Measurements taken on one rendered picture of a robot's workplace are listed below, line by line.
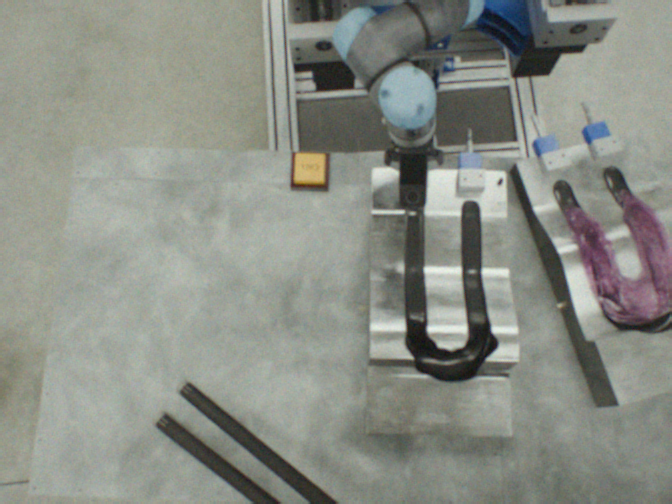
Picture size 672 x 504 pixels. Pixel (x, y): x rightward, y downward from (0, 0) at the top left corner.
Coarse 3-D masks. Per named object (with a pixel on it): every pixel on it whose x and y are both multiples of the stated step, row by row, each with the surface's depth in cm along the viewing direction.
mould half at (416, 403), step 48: (384, 192) 129; (432, 192) 129; (480, 192) 129; (384, 240) 127; (432, 240) 127; (384, 288) 123; (432, 288) 124; (384, 336) 117; (432, 336) 117; (384, 384) 123; (432, 384) 123; (480, 384) 123; (384, 432) 120; (432, 432) 120; (480, 432) 120
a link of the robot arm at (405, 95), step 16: (400, 64) 93; (384, 80) 91; (400, 80) 90; (416, 80) 90; (384, 96) 91; (400, 96) 90; (416, 96) 90; (432, 96) 90; (384, 112) 93; (400, 112) 90; (416, 112) 90; (432, 112) 94; (400, 128) 95; (416, 128) 95
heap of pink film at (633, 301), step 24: (624, 192) 131; (576, 216) 128; (624, 216) 127; (648, 216) 126; (576, 240) 125; (600, 240) 124; (648, 240) 124; (600, 264) 122; (648, 264) 124; (600, 288) 124; (624, 288) 123; (648, 288) 123; (624, 312) 123; (648, 312) 122
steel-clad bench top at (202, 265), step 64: (128, 192) 139; (192, 192) 139; (256, 192) 139; (320, 192) 139; (512, 192) 139; (64, 256) 136; (128, 256) 135; (192, 256) 135; (256, 256) 135; (320, 256) 135; (512, 256) 135; (64, 320) 132; (128, 320) 132; (192, 320) 132; (256, 320) 132; (320, 320) 132; (64, 384) 129; (128, 384) 129; (256, 384) 129; (320, 384) 129; (512, 384) 128; (576, 384) 128; (64, 448) 126; (128, 448) 126; (320, 448) 126; (384, 448) 125; (448, 448) 125; (512, 448) 125; (576, 448) 125; (640, 448) 125
